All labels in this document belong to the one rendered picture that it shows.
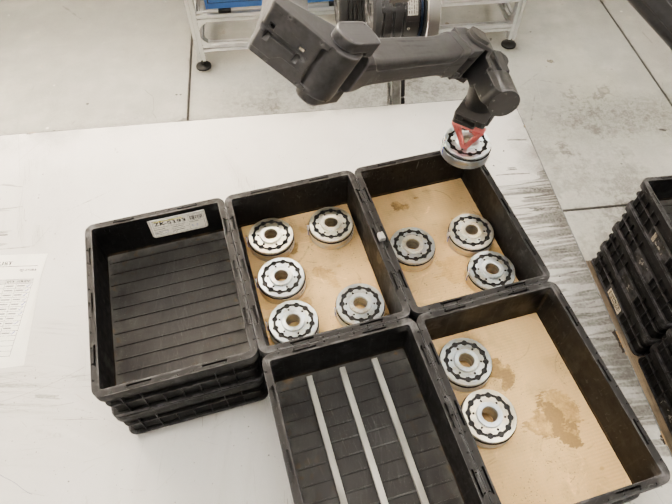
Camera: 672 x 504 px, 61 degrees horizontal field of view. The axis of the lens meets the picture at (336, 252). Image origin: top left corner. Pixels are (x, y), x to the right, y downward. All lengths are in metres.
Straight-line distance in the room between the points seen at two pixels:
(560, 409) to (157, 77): 2.61
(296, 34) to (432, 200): 0.76
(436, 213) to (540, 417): 0.52
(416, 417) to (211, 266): 0.55
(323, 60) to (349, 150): 0.96
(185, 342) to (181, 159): 0.67
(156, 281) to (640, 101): 2.63
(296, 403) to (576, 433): 0.53
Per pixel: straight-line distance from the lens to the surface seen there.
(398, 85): 1.98
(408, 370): 1.16
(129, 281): 1.33
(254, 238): 1.29
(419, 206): 1.39
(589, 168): 2.85
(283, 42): 0.76
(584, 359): 1.18
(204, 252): 1.33
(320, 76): 0.75
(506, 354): 1.21
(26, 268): 1.62
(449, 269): 1.29
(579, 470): 1.17
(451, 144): 1.24
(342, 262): 1.27
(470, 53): 1.05
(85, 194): 1.72
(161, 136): 1.81
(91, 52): 3.51
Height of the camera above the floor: 1.89
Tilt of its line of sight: 55 degrees down
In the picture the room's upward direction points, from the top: straight up
